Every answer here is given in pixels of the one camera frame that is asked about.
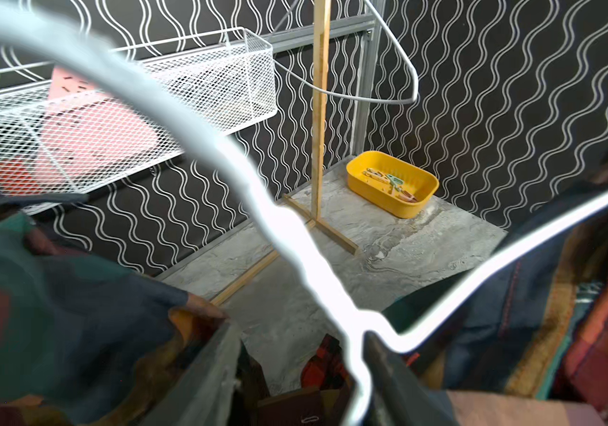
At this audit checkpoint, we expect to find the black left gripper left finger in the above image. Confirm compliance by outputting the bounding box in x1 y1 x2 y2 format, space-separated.
142 322 242 426

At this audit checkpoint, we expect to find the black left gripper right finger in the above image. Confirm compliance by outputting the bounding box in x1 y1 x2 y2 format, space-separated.
363 333 458 425

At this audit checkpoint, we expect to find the multicolour plaid shirt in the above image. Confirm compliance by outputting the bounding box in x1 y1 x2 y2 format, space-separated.
0 195 226 425
383 153 608 426

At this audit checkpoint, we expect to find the white wire hanger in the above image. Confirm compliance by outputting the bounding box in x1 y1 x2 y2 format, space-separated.
274 0 420 106

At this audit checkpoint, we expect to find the red black plaid shirt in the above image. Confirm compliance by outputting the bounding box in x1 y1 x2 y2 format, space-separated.
300 334 348 391

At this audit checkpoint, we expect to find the yellow plastic tray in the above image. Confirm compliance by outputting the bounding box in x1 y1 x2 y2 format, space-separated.
346 151 440 219

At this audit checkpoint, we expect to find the pink triangular item in basket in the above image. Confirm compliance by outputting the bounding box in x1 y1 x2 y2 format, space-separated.
0 66 164 195

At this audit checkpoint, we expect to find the wooden clothes rack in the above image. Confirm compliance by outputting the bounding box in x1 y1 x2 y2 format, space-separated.
211 1 358 306

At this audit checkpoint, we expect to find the white wire mesh basket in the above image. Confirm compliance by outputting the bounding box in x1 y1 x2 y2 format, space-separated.
0 28 276 196

